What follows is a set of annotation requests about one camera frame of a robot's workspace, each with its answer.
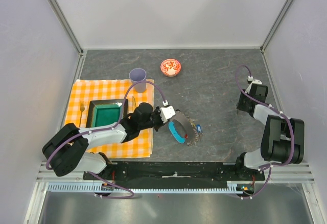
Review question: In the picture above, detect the blue carabiner keyring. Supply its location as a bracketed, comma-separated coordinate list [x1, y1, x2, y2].
[168, 121, 185, 144]

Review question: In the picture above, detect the blue key tag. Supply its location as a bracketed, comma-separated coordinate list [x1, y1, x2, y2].
[196, 124, 203, 133]

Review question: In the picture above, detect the chain of silver keyrings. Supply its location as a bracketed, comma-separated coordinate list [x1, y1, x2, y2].
[175, 109, 205, 147]

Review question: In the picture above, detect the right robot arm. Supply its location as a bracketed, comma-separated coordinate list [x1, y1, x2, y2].
[234, 79, 305, 180]

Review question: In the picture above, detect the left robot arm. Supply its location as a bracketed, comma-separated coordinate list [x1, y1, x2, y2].
[42, 103, 176, 177]

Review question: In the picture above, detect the gold knife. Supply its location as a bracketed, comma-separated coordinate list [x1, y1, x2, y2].
[132, 96, 136, 110]

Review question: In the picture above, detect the purple plastic cup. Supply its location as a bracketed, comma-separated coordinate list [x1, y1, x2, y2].
[129, 68, 147, 93]

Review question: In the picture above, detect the red white patterned bowl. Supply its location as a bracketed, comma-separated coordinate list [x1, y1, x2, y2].
[160, 59, 181, 77]

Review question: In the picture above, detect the teal square plate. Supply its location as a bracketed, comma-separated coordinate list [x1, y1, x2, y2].
[85, 99, 128, 128]

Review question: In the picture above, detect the gold fork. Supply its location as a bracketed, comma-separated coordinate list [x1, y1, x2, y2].
[79, 101, 85, 127]

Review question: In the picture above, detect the orange checkered cloth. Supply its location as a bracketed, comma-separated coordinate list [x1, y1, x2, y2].
[64, 79, 153, 158]

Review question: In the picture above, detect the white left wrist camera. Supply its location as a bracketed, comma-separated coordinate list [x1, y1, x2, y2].
[159, 100, 176, 124]

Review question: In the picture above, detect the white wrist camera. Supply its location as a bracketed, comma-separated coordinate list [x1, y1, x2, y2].
[245, 76, 262, 94]
[159, 100, 176, 124]

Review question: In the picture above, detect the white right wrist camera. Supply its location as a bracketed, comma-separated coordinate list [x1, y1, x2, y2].
[245, 76, 262, 94]

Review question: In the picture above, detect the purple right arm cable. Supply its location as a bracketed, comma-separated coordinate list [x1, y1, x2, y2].
[235, 65, 294, 200]

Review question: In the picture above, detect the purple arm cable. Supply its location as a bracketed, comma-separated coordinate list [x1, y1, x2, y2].
[235, 65, 294, 200]
[45, 80, 168, 199]

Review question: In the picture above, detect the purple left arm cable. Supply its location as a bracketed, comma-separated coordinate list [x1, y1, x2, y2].
[45, 80, 168, 199]

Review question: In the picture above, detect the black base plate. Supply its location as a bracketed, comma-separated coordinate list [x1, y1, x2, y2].
[99, 161, 265, 189]

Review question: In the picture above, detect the white toothed cable rail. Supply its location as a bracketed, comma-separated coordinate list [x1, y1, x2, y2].
[47, 182, 242, 194]

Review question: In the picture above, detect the aluminium frame rail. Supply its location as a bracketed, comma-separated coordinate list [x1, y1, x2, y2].
[36, 163, 315, 184]

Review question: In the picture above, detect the aluminium corner post right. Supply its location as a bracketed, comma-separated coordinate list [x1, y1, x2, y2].
[260, 0, 307, 53]

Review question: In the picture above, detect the aluminium corner post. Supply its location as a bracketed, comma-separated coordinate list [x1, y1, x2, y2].
[260, 0, 307, 53]
[48, 0, 84, 56]

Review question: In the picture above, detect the aluminium corner post left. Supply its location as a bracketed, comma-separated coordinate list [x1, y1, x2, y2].
[48, 0, 84, 56]

